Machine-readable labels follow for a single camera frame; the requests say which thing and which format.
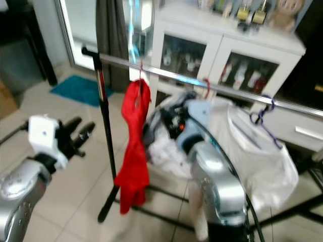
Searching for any purple hanger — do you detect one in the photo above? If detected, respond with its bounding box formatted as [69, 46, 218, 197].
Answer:
[250, 95, 283, 149]

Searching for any black chrome clothes rack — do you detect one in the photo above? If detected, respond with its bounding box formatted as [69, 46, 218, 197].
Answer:
[81, 46, 323, 232]

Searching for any teal floor mat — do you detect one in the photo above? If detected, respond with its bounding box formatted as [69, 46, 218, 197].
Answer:
[49, 75, 104, 107]

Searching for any red shirt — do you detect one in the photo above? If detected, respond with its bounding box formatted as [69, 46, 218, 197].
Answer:
[114, 78, 152, 215]

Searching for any cardboard box printed C/NO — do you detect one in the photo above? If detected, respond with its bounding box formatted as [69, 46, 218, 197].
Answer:
[0, 81, 18, 119]

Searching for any white monster print t-shirt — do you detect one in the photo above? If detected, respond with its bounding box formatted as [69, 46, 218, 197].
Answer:
[207, 98, 299, 212]

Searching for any grey storage box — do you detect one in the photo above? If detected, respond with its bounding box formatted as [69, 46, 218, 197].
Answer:
[0, 38, 43, 89]

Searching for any black metal shelf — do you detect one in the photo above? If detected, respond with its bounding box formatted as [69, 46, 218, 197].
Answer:
[0, 0, 59, 86]

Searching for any white glass door cabinet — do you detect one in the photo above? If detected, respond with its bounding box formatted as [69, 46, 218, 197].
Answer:
[149, 5, 306, 109]

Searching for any white framed glass door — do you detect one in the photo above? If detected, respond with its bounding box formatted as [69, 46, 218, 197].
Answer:
[58, 0, 154, 71]

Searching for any grey curtain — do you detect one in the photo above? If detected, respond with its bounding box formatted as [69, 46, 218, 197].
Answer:
[96, 0, 132, 94]

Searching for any white low drawer cabinet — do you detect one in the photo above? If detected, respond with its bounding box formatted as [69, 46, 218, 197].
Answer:
[265, 103, 323, 152]

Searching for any large black screen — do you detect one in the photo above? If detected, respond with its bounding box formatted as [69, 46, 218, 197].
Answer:
[278, 0, 323, 114]

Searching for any beige plush toy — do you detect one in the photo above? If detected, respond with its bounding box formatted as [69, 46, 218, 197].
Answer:
[267, 0, 306, 32]

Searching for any light blue right wrist camera mount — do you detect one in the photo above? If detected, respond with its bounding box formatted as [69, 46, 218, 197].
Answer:
[184, 98, 215, 137]

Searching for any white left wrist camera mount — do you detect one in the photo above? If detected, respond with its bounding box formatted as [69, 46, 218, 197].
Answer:
[28, 115, 69, 169]

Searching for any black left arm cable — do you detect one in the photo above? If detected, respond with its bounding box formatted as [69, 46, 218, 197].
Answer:
[0, 125, 29, 146]

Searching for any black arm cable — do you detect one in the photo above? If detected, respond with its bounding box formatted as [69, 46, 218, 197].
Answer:
[0, 125, 29, 146]
[197, 118, 267, 242]

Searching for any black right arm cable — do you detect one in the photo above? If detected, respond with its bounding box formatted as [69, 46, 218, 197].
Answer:
[197, 118, 267, 242]

